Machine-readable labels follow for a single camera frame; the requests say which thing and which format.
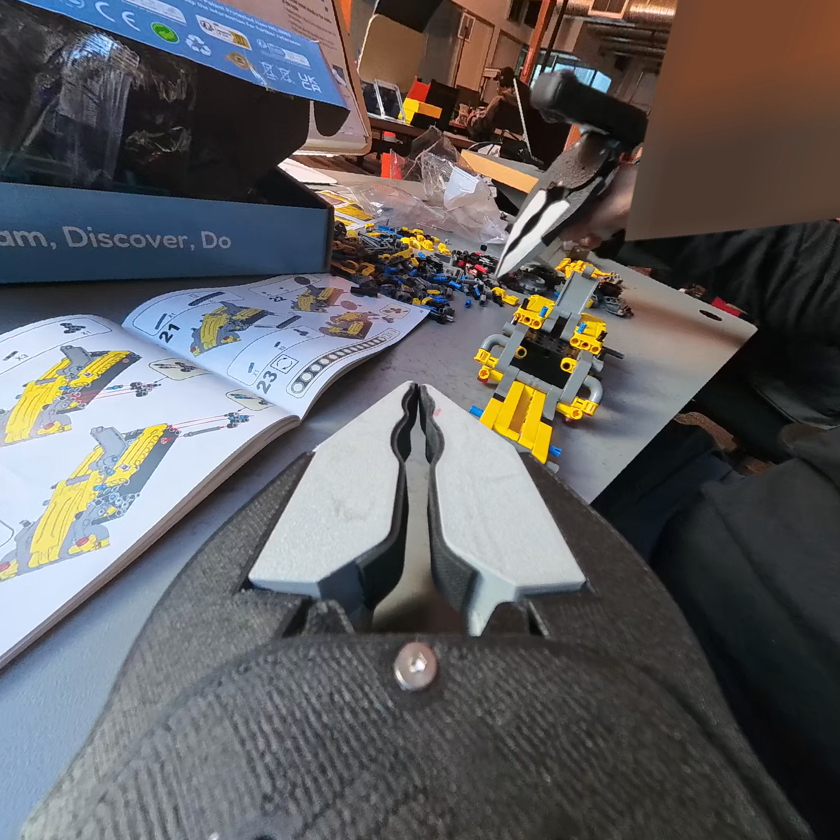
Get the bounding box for blue cardboard kit box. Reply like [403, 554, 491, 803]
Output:
[0, 0, 352, 284]

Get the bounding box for open instruction booklet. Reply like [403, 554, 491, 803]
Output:
[0, 272, 431, 667]

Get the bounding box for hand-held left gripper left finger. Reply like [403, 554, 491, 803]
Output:
[248, 381, 420, 608]

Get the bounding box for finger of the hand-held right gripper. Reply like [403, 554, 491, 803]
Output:
[515, 197, 573, 266]
[495, 188, 553, 278]

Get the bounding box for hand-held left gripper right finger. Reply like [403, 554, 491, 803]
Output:
[420, 384, 586, 636]

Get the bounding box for white flat stand base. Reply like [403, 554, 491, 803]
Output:
[279, 157, 339, 186]

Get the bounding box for yellow black sticker sheet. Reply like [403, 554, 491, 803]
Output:
[318, 189, 378, 224]

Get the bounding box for person's black jacket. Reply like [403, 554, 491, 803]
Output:
[656, 420, 840, 840]

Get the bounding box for person's grey trousers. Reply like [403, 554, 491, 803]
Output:
[591, 420, 742, 578]

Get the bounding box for yellow grey brick vehicle model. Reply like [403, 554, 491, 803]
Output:
[474, 269, 624, 467]

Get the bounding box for person's right forearm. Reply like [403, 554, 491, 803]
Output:
[610, 222, 840, 427]

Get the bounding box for dark table with wooden edge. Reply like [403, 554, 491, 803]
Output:
[459, 147, 546, 194]

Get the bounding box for crumpled clear plastic bag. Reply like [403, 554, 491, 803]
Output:
[407, 128, 509, 244]

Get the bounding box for person's right hand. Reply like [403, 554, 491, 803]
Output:
[577, 161, 636, 253]

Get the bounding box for grey desk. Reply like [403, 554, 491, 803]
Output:
[0, 167, 759, 821]

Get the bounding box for pile of building pieces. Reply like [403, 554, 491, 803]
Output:
[328, 220, 634, 326]

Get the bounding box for clear plastic bag of parts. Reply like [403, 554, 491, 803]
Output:
[0, 26, 198, 178]

